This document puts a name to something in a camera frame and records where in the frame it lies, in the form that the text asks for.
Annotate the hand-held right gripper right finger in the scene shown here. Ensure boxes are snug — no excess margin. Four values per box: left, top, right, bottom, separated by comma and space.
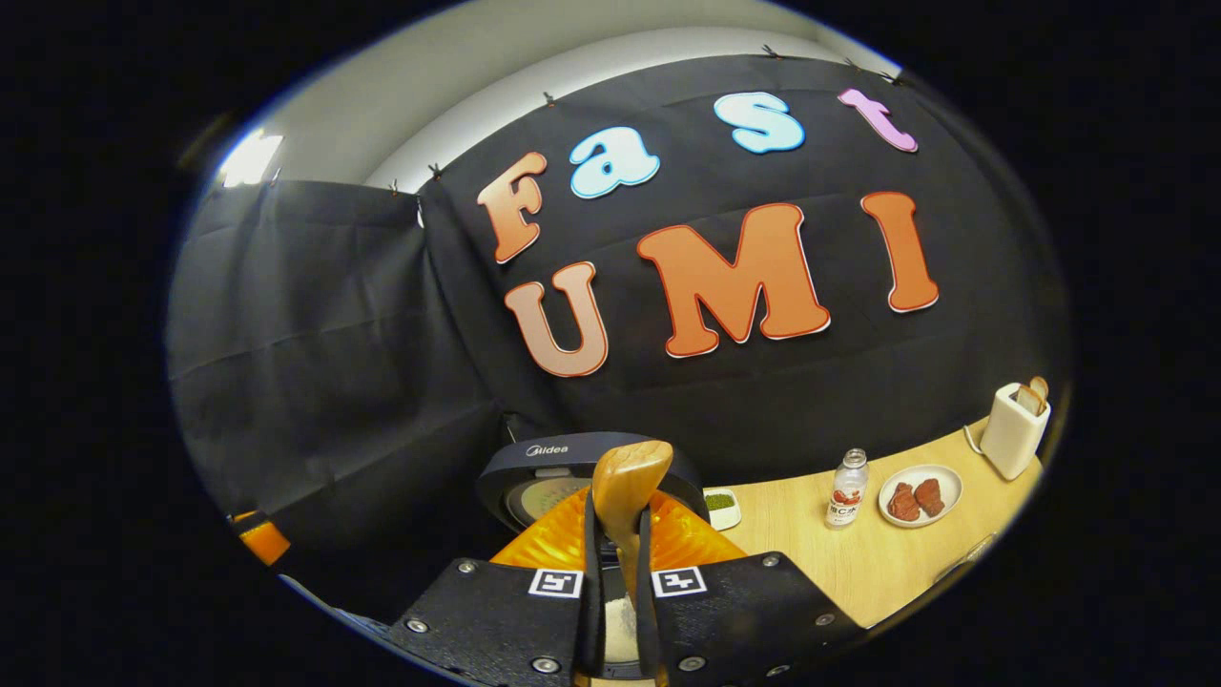
634, 487, 864, 687

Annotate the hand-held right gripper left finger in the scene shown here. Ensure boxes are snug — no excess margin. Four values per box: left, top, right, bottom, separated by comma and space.
386, 487, 607, 687

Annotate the white rice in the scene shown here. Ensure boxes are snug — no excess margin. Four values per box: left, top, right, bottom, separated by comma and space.
605, 596, 638, 664

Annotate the wooden spoon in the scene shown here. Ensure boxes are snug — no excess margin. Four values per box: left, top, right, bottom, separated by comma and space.
591, 440, 674, 612

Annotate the black rice cooker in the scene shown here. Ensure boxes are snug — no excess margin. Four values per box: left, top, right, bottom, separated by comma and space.
476, 431, 709, 680

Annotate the clear bottle with red label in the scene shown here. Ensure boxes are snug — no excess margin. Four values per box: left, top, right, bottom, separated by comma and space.
826, 448, 870, 530

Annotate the white round plate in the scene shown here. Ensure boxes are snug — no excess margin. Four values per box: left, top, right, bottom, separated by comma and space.
878, 464, 964, 529

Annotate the white toaster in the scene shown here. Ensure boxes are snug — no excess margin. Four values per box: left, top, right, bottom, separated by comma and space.
980, 382, 1052, 481

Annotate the ceiling light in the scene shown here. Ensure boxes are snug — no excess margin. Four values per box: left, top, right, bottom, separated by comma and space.
217, 129, 285, 189

